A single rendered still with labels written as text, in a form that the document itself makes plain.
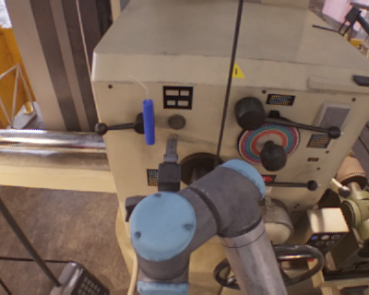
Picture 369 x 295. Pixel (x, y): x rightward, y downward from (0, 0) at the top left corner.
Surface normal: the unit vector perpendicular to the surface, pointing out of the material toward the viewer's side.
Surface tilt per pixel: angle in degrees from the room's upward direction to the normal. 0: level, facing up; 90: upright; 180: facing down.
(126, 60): 45
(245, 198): 52
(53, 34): 90
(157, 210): 5
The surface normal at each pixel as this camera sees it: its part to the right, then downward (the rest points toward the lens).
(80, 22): -0.02, 0.69
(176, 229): -0.04, -0.69
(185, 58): 0.01, -0.03
